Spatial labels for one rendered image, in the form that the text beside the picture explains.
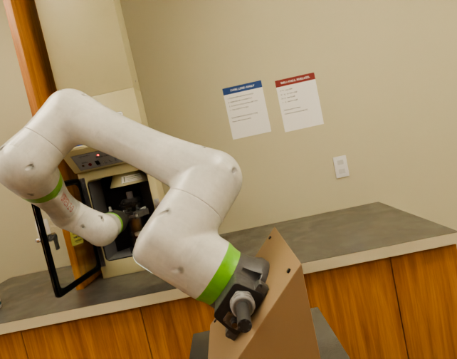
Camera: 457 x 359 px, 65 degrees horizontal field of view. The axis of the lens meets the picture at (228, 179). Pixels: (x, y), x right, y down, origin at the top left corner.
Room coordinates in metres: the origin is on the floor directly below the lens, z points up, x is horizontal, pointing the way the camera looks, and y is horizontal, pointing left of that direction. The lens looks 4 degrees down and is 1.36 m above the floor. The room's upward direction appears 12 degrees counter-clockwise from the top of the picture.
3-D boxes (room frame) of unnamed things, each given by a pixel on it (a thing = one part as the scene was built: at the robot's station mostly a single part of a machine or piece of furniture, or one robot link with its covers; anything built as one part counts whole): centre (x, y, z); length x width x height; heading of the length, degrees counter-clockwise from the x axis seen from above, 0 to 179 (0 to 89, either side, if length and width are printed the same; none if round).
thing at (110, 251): (1.65, 0.46, 1.19); 0.26 x 0.24 x 0.35; 88
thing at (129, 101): (1.65, 0.46, 1.32); 0.32 x 0.25 x 0.77; 88
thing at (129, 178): (1.62, 0.44, 1.34); 0.18 x 0.18 x 0.05
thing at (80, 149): (1.47, 0.47, 1.46); 0.32 x 0.12 x 0.10; 88
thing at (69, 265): (1.37, 0.64, 1.19); 0.30 x 0.01 x 0.40; 170
